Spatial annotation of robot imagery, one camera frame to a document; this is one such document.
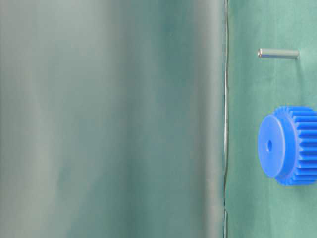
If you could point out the grey metal shaft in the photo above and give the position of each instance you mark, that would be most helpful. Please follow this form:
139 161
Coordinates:
278 53

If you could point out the green table cloth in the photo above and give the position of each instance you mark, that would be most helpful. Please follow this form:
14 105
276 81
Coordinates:
257 206

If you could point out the blue plastic gear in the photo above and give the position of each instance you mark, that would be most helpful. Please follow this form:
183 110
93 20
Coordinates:
287 145

